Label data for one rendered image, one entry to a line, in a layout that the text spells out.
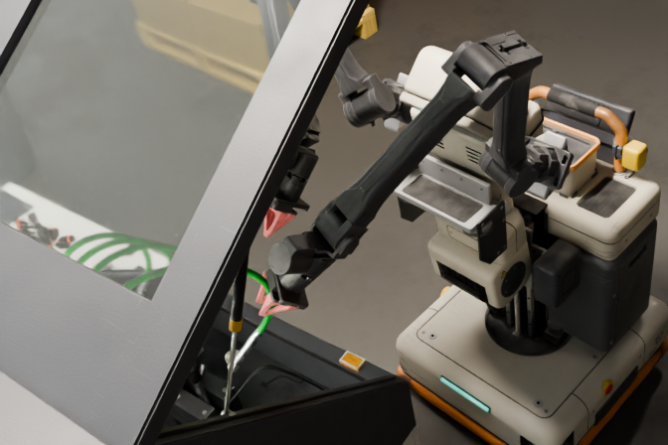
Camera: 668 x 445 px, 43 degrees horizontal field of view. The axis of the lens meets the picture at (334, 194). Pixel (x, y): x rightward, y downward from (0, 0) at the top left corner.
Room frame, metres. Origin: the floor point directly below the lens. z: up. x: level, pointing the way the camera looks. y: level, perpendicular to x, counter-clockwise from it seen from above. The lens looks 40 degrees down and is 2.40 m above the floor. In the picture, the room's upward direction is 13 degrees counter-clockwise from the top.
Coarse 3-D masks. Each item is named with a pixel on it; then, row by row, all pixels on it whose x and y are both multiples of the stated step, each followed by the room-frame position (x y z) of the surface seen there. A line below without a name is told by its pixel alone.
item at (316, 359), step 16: (224, 304) 1.40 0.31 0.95; (224, 320) 1.41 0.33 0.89; (256, 320) 1.33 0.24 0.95; (272, 320) 1.32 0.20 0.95; (240, 336) 1.38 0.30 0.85; (272, 336) 1.28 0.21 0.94; (288, 336) 1.26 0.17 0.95; (304, 336) 1.25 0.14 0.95; (272, 352) 1.30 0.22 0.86; (288, 352) 1.26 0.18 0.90; (304, 352) 1.22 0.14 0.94; (320, 352) 1.20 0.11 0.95; (336, 352) 1.19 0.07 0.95; (304, 368) 1.23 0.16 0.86; (320, 368) 1.20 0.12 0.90; (336, 368) 1.15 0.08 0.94; (368, 368) 1.13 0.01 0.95; (336, 384) 1.17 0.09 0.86
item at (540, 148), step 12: (528, 144) 1.40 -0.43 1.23; (540, 144) 1.38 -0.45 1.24; (540, 156) 1.34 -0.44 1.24; (552, 156) 1.35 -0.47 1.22; (564, 156) 1.36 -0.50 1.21; (540, 168) 1.32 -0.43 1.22; (552, 168) 1.34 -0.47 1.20; (564, 168) 1.34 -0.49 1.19; (540, 180) 1.34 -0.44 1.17; (552, 180) 1.34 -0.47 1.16; (564, 180) 1.33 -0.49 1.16
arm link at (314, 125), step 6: (312, 120) 1.45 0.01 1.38; (312, 126) 1.44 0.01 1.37; (318, 126) 1.45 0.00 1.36; (306, 132) 1.43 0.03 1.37; (312, 132) 1.43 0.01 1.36; (318, 132) 1.44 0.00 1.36; (306, 138) 1.42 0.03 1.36; (312, 138) 1.42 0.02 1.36; (318, 138) 1.43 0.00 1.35; (300, 144) 1.43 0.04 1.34; (306, 144) 1.43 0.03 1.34; (312, 144) 1.43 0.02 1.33; (294, 156) 1.37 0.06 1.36; (294, 162) 1.37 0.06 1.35; (288, 168) 1.36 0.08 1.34
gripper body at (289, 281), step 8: (280, 280) 1.11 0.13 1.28; (288, 280) 1.10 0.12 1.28; (296, 280) 1.10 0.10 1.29; (304, 280) 1.09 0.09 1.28; (312, 280) 1.10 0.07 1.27; (280, 288) 1.10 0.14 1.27; (288, 288) 1.10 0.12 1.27; (296, 288) 1.10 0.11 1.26; (304, 288) 1.11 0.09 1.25; (280, 296) 1.08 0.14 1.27; (288, 296) 1.09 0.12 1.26; (296, 296) 1.10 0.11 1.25; (304, 296) 1.10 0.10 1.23; (280, 304) 1.07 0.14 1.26; (296, 304) 1.08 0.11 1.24; (304, 304) 1.08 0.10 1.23
